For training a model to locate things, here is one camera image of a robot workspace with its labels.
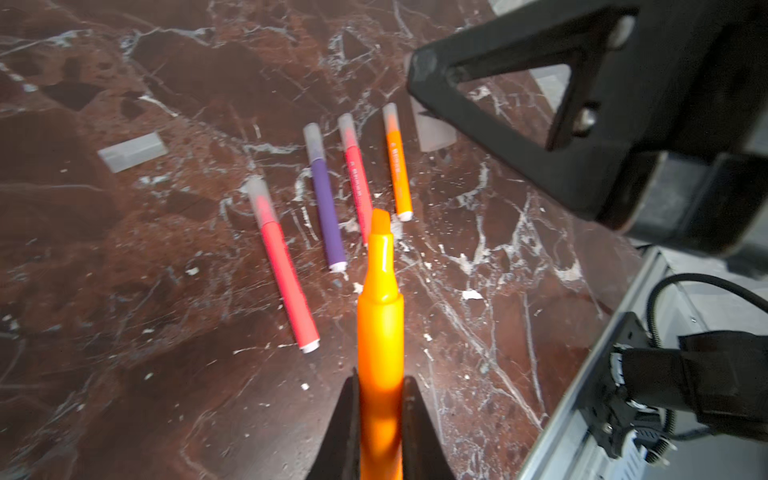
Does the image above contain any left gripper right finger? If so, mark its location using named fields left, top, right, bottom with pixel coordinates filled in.
left=401, top=376, right=456, bottom=480

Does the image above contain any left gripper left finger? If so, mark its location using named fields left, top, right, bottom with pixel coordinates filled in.
left=305, top=369, right=361, bottom=480

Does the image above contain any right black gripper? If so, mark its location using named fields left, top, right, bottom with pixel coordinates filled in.
left=599, top=1, right=767, bottom=276

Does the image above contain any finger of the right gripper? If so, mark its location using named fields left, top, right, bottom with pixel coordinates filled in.
left=407, top=4, right=666, bottom=219

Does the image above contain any orange marker pen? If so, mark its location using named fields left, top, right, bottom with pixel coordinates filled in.
left=357, top=209, right=405, bottom=479
left=382, top=103, right=414, bottom=222

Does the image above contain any purple marker pen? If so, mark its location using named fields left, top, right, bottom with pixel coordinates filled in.
left=303, top=123, right=347, bottom=273

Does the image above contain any red pink marker pen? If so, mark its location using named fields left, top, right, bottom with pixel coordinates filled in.
left=338, top=113, right=373, bottom=246

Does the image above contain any clear pen cap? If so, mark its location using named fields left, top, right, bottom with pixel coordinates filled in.
left=410, top=97, right=457, bottom=153
left=97, top=132, right=168, bottom=173

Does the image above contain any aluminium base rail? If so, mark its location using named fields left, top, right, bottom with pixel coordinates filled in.
left=518, top=247, right=767, bottom=479

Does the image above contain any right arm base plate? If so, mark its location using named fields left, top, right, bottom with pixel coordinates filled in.
left=576, top=312, right=662, bottom=459

